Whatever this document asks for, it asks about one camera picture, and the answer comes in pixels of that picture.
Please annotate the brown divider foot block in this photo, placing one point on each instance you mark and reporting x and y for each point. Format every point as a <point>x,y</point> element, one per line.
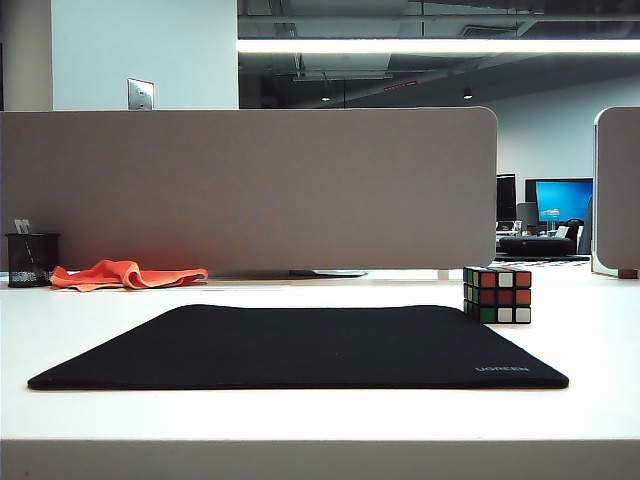
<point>627,273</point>

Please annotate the silver wall plate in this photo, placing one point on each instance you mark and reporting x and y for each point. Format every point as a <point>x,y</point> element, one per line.
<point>140,93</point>

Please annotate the white card in holder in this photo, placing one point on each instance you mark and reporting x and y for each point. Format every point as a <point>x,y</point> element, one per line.
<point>22,225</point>

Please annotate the multicolour puzzle cube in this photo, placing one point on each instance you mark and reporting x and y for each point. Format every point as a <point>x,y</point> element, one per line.
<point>497,295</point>

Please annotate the dark switched-off monitor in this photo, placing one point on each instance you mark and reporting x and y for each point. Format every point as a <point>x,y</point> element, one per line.
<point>506,197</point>

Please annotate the long ceiling light strip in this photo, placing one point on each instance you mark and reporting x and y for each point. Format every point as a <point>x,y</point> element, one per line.
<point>435,45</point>

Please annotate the black round ottoman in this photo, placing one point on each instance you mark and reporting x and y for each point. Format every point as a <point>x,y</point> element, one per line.
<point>535,245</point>

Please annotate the narrow beige desk divider panel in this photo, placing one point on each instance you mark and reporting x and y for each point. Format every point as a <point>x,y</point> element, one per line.
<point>617,190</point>

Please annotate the black mesh pen holder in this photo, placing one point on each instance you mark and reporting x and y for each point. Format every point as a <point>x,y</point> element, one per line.
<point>31,260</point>

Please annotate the orange cloth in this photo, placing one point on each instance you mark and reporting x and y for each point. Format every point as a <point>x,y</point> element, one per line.
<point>127,275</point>

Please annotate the blue screen monitor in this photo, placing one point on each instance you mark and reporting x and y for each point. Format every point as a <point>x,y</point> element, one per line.
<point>562,202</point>

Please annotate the black fabric mouse pad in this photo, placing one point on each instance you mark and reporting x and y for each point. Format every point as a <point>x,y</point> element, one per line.
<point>300,347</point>

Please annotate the white divider foot bracket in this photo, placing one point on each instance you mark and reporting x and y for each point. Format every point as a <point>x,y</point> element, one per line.
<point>443,274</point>

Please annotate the wide beige desk divider panel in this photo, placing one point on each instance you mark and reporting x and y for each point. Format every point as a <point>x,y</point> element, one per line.
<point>250,190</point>

